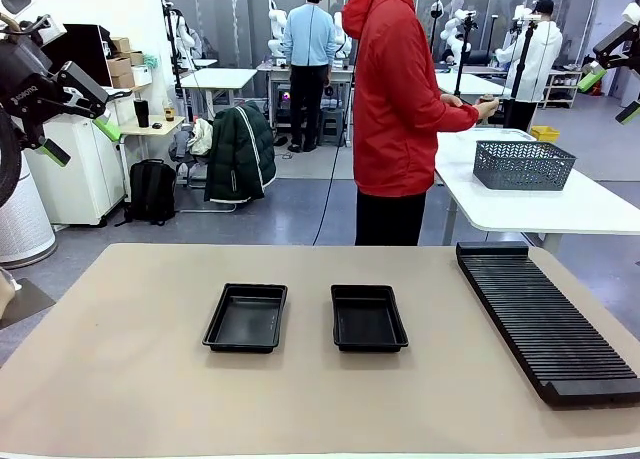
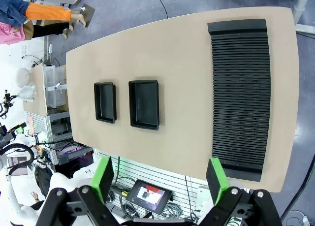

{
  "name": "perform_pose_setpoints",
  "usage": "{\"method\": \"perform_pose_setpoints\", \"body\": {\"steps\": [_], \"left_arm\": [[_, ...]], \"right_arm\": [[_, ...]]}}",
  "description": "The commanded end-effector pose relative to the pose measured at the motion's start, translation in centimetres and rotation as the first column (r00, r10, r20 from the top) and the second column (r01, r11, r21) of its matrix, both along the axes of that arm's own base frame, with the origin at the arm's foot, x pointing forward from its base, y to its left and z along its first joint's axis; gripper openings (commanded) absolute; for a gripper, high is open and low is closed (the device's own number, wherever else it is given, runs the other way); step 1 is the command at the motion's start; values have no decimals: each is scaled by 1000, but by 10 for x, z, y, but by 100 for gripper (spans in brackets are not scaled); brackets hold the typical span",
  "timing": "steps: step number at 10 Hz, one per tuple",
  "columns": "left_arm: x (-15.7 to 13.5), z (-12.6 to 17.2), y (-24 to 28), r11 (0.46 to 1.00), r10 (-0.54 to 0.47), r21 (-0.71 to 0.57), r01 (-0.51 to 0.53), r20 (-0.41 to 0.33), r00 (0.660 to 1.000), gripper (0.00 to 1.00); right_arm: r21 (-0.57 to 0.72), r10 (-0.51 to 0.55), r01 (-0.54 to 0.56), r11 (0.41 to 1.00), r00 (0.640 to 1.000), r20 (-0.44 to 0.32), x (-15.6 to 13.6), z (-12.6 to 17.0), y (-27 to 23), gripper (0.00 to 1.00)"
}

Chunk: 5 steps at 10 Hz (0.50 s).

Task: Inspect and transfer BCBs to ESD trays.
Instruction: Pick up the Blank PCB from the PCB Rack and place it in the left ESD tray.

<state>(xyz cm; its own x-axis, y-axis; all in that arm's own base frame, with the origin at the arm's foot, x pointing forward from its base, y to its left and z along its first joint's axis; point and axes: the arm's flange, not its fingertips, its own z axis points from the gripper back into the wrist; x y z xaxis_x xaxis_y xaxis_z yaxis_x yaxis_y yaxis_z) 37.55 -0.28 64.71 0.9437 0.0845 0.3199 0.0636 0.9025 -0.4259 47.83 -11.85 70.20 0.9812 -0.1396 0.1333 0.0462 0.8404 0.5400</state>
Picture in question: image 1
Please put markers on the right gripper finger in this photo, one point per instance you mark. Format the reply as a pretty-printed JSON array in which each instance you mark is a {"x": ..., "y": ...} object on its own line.
[
  {"x": 630, "y": 113},
  {"x": 620, "y": 41}
]

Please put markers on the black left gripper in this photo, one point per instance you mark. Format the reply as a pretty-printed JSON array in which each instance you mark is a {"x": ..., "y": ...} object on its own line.
[{"x": 25, "y": 96}]

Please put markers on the black plastic ESD tray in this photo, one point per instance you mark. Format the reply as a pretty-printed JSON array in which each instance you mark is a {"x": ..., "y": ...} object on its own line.
[
  {"x": 245, "y": 319},
  {"x": 367, "y": 320}
]

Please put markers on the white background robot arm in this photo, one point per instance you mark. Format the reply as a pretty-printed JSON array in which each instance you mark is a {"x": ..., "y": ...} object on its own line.
[
  {"x": 184, "y": 31},
  {"x": 343, "y": 36},
  {"x": 452, "y": 31},
  {"x": 276, "y": 26}
]

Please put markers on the person's right forearm red sleeve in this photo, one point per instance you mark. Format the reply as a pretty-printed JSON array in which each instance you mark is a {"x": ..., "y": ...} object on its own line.
[{"x": 450, "y": 116}]

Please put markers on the person's right hand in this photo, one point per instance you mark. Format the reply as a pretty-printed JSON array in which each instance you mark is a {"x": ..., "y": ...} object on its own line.
[{"x": 487, "y": 111}]

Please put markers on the person's left hand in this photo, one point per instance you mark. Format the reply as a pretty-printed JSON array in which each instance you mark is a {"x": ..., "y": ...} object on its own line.
[{"x": 452, "y": 100}]

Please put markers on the white cabinet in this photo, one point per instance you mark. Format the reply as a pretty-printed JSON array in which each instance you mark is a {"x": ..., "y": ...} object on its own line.
[{"x": 85, "y": 179}]

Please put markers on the flat cardboard box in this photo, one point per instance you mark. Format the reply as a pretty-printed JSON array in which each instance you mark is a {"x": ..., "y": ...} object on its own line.
[{"x": 123, "y": 81}]

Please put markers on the black computer monitor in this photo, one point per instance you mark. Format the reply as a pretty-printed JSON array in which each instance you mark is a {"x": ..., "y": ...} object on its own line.
[{"x": 85, "y": 49}]

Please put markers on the metal shelf rack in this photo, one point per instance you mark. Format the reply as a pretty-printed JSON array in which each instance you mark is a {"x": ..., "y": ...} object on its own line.
[{"x": 562, "y": 86}]

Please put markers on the wide cardboard box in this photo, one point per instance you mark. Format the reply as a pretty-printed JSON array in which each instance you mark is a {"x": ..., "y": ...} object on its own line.
[{"x": 119, "y": 66}]

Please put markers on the black tumbler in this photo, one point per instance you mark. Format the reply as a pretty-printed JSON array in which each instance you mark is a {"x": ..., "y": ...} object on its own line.
[{"x": 141, "y": 113}]

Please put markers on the white storage box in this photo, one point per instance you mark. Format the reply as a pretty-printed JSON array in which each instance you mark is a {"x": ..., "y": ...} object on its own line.
[{"x": 143, "y": 75}]

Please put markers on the yellow bin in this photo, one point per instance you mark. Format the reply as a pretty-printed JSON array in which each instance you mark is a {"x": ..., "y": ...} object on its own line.
[{"x": 545, "y": 133}]

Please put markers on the person in white hoodie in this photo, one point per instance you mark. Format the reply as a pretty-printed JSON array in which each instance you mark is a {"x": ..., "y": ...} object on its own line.
[{"x": 532, "y": 59}]

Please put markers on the small cardboard box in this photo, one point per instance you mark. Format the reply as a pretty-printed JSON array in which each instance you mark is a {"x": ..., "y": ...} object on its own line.
[{"x": 120, "y": 44}]

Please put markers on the small wooden side table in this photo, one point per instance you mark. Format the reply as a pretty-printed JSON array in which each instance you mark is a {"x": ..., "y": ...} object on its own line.
[{"x": 160, "y": 128}]

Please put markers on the glass cup with drink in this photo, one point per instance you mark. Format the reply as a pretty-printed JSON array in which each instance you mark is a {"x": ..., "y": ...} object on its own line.
[{"x": 169, "y": 113}]

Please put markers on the black backpack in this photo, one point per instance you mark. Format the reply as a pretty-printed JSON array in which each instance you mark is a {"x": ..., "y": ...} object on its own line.
[{"x": 152, "y": 191}]

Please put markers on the grey plastic woven basket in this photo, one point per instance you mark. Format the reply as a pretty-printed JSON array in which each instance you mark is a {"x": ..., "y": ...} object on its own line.
[{"x": 522, "y": 166}]

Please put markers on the beige bag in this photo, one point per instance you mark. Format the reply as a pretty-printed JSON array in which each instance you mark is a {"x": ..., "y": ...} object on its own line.
[{"x": 201, "y": 136}]

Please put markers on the long white background desk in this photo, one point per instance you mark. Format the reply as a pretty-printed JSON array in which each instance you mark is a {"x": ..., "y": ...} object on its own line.
[{"x": 475, "y": 84}]

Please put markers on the white desk with metal legs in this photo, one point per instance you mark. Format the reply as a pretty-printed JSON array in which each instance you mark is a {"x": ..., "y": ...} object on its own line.
[{"x": 220, "y": 77}]

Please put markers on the dark green puffer jacket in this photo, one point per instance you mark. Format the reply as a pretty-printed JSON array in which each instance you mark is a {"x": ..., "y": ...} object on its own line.
[{"x": 240, "y": 154}]

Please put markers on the black slotted board rack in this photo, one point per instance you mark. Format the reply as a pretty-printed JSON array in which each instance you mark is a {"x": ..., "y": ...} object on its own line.
[{"x": 545, "y": 324}]

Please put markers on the person in red jacket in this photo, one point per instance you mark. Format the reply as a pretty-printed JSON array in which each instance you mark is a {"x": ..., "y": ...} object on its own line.
[{"x": 390, "y": 104}]

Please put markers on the man in light blue sweater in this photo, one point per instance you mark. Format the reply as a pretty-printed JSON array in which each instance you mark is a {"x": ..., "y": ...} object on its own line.
[{"x": 307, "y": 34}]

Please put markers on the grey step stool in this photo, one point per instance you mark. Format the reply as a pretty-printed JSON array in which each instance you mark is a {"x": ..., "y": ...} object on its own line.
[{"x": 332, "y": 126}]

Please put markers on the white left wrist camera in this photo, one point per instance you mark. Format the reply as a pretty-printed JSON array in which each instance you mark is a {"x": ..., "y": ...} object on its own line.
[{"x": 50, "y": 31}]

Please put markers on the black camera tripod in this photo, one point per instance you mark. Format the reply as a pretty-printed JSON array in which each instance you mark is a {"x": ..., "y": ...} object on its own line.
[
  {"x": 520, "y": 69},
  {"x": 462, "y": 54}
]

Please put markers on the grey metal base plate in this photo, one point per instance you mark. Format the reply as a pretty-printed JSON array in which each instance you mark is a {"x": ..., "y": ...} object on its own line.
[{"x": 30, "y": 299}]

